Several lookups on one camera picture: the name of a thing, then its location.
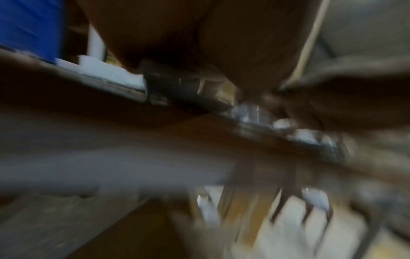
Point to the person's right hand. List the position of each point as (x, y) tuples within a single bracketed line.
[(352, 96)]

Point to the person's left hand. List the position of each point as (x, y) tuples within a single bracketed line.
[(256, 35)]

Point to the pile of grey mailer bags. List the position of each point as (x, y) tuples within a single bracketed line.
[(106, 73)]

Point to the blue plastic crate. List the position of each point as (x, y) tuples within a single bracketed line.
[(29, 25)]

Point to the brown wooden chair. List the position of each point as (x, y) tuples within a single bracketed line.
[(304, 202)]

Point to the small cardboard box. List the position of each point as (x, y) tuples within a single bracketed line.
[(246, 207)]

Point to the white metal shelf leg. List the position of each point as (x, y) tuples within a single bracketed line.
[(96, 43)]

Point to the wooden table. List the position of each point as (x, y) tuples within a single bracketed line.
[(77, 106)]

